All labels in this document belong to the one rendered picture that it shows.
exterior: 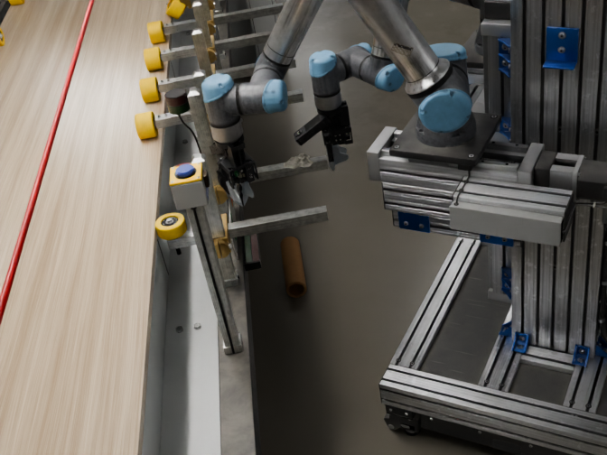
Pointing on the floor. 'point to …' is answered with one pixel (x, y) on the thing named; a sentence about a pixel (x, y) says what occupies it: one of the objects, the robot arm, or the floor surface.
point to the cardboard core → (293, 267)
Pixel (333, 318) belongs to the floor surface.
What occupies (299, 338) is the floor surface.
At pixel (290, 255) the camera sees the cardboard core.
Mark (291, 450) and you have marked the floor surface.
